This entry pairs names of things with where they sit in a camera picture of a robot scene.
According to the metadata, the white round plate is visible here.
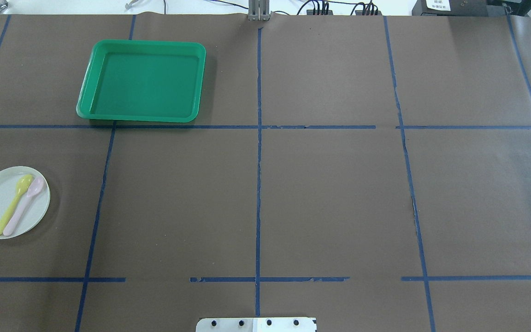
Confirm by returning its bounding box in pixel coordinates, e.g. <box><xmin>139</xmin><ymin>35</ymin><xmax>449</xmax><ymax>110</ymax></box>
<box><xmin>0</xmin><ymin>166</ymin><xmax>51</xmax><ymax>239</ymax></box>

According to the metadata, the green plastic tray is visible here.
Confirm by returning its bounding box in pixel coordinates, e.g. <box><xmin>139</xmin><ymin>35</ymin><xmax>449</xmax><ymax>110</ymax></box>
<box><xmin>76</xmin><ymin>39</ymin><xmax>207</xmax><ymax>123</ymax></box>

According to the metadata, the black usb hub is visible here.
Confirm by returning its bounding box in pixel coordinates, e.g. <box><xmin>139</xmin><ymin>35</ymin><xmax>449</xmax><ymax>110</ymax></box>
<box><xmin>306</xmin><ymin>1</ymin><xmax>333</xmax><ymax>16</ymax></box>
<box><xmin>350</xmin><ymin>1</ymin><xmax>382</xmax><ymax>16</ymax></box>

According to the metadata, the pink plastic spoon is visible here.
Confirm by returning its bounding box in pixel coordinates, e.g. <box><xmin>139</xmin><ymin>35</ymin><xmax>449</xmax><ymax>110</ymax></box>
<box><xmin>3</xmin><ymin>176</ymin><xmax>46</xmax><ymax>236</ymax></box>

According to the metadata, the yellow plastic spoon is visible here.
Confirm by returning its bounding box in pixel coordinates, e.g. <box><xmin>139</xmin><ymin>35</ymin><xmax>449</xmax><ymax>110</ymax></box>
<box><xmin>0</xmin><ymin>174</ymin><xmax>34</xmax><ymax>235</ymax></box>

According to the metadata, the aluminium profile post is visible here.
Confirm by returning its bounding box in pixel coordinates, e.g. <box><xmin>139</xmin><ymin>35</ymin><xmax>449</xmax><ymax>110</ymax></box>
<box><xmin>248</xmin><ymin>0</ymin><xmax>271</xmax><ymax>21</ymax></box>

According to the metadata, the white camera stand pillar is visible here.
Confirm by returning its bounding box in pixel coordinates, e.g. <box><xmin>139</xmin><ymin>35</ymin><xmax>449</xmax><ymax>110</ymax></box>
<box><xmin>195</xmin><ymin>317</ymin><xmax>318</xmax><ymax>332</ymax></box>

